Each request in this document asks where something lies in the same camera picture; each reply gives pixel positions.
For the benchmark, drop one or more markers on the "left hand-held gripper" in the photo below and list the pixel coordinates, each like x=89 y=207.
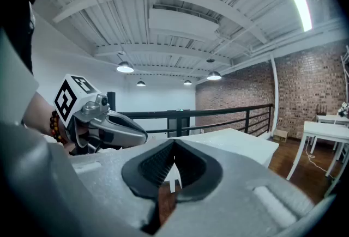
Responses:
x=68 y=99

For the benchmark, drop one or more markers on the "person's black shirt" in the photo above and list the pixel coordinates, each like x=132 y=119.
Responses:
x=19 y=29

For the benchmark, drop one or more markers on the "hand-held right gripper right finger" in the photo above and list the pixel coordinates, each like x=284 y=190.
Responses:
x=245 y=197

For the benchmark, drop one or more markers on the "white side table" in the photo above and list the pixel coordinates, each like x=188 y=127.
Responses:
x=324 y=129
x=327 y=118

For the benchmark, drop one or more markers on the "black router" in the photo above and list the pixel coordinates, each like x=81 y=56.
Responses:
x=321 y=110

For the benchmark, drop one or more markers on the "person's left forearm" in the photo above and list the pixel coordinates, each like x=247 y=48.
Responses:
x=38 y=113

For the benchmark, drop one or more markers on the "black pendant lamp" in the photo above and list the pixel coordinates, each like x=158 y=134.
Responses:
x=187 y=82
x=214 y=75
x=141 y=83
x=125 y=67

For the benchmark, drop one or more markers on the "small cardboard box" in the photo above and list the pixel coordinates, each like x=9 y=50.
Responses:
x=280 y=135

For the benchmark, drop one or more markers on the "person's left hand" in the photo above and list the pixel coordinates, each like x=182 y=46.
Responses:
x=82 y=132

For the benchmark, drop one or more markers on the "fluorescent ceiling light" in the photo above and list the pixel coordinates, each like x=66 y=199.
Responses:
x=300 y=5

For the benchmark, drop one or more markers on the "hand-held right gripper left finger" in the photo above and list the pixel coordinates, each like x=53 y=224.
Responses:
x=109 y=176

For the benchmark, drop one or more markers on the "black metal railing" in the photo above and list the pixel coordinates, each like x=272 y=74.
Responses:
x=191 y=113

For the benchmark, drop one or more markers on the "white vertical pipe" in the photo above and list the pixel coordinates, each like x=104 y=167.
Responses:
x=275 y=94

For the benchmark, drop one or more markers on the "black door with green sign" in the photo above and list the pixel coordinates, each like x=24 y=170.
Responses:
x=171 y=124

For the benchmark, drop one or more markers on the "black round ceiling fixture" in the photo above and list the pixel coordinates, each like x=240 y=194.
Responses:
x=210 y=60

